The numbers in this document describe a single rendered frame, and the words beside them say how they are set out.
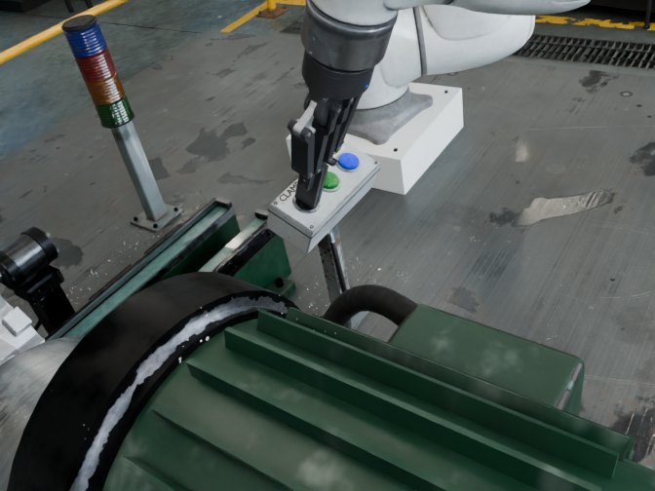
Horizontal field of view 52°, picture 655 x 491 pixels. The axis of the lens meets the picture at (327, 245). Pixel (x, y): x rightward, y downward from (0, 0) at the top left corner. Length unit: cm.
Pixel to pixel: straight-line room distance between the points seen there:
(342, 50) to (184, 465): 47
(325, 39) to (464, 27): 64
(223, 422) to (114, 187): 134
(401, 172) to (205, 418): 105
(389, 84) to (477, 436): 112
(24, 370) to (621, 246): 91
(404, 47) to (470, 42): 12
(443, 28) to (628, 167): 44
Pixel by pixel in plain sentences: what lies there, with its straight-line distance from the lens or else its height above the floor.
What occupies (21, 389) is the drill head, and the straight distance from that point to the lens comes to 63.
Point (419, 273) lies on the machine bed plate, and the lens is 114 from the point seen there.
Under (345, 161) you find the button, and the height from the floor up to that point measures 107.
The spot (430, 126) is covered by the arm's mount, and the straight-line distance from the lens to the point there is 137.
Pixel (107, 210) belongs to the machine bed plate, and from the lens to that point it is 152.
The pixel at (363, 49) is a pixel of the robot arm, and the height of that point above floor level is 130.
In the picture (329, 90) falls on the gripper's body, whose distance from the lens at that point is 71.
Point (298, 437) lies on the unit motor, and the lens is 26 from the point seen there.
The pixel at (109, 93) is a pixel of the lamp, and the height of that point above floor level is 109.
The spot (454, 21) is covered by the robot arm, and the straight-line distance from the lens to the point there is 128.
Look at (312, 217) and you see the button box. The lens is 87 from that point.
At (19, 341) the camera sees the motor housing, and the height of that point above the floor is 106.
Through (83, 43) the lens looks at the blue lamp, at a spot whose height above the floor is 119.
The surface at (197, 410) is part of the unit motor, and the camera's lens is 28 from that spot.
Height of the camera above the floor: 156
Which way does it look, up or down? 38 degrees down
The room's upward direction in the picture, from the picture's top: 12 degrees counter-clockwise
